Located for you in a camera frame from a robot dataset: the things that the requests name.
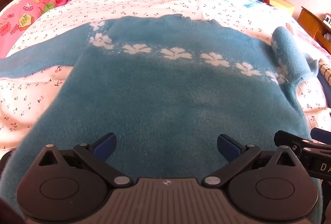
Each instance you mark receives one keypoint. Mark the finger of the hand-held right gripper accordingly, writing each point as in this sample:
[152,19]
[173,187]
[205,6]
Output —
[322,135]
[287,138]

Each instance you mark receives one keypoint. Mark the pink printed pillow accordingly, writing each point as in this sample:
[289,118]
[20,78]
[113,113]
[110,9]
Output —
[23,20]

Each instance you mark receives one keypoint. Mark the beige plaid cloth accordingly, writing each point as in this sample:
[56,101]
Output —
[325,67]

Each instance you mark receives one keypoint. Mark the wooden nightstand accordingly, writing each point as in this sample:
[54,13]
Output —
[310,22]

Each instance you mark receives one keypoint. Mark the dark blue cloth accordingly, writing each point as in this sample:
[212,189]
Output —
[327,92]

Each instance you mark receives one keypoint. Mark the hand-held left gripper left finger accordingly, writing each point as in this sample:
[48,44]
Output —
[104,147]

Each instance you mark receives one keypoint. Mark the cherry print bed sheet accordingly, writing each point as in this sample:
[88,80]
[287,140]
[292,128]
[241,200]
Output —
[77,12]

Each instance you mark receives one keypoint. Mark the orange box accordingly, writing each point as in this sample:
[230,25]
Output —
[283,4]

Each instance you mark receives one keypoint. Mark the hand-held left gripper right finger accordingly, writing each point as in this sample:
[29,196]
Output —
[228,147]

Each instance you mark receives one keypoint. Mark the blue sweater with white flowers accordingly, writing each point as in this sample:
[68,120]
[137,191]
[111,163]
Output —
[165,89]

